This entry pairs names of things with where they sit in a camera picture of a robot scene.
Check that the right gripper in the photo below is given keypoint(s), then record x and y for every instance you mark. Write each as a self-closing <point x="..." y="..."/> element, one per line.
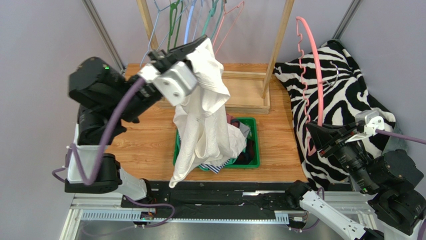
<point x="331" y="143"/>

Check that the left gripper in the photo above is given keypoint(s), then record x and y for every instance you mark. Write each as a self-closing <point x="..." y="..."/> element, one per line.
<point x="174" y="55"/>

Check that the green plastic hanger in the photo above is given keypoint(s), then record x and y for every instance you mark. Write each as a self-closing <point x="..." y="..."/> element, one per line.
<point x="175" y="10"/>

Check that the light blue plastic hanger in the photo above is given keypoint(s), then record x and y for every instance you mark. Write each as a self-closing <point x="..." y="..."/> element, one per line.
<point x="193" y="20"/>

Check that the teal plastic hanger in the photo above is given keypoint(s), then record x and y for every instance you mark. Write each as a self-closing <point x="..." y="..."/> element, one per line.
<point x="216" y="4"/>

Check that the grey tank top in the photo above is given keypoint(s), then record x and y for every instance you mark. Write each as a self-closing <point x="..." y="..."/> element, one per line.
<point x="245" y="130"/>

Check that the navy tank top maroon trim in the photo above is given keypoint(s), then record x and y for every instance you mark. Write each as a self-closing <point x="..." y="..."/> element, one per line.
<point x="247" y="155"/>

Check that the blue white striped tank top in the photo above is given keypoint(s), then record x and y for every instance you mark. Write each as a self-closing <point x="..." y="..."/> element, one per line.
<point x="216" y="169"/>

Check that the maroon tank top dark trim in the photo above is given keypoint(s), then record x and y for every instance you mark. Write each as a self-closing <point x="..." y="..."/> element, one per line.
<point x="232" y="121"/>

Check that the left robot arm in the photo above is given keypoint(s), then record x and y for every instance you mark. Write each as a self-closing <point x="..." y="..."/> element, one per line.
<point x="107" y="99"/>

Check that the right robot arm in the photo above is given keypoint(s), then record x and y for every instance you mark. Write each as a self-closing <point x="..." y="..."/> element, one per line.
<point x="390" y="179"/>

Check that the zebra print blanket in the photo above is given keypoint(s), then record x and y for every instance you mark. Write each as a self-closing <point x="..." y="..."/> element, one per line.
<point x="345" y="97"/>

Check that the green plastic tray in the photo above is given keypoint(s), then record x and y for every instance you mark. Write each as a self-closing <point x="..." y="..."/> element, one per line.
<point x="255" y="163"/>

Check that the wooden clothes rack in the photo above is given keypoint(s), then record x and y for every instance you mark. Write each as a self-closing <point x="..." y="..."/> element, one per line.
<point x="247" y="82"/>

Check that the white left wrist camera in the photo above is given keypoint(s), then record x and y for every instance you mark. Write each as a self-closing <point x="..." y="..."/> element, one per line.
<point x="175" y="84"/>

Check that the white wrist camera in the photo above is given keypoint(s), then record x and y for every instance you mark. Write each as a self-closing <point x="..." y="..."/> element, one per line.
<point x="368" y="121"/>
<point x="175" y="84"/>

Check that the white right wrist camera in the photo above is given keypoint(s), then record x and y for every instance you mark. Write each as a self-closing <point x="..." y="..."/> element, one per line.
<point x="368" y="121"/>

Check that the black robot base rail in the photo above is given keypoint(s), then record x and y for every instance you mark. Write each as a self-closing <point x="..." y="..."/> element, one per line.
<point x="197" y="202"/>

